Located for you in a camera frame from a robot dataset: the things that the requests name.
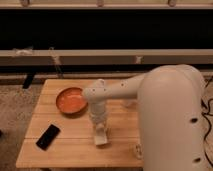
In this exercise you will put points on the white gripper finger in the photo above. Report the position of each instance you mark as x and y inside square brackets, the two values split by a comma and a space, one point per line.
[105, 128]
[97, 131]

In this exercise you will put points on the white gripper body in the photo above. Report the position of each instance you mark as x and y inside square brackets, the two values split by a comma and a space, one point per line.
[98, 112]

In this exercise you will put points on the white sponge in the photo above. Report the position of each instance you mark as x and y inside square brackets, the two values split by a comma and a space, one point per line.
[102, 140]

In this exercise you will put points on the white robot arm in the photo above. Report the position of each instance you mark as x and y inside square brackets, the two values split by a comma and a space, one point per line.
[169, 115]

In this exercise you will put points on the orange bowl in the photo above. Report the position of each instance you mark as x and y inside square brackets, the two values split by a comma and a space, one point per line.
[71, 101]

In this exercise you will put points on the black smartphone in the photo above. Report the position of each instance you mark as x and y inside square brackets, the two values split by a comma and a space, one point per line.
[47, 137]

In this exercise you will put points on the long wooden beam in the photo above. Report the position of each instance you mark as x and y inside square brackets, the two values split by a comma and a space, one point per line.
[28, 57]

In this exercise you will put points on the black bracket under beam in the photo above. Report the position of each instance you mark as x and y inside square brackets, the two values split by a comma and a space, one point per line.
[28, 80]

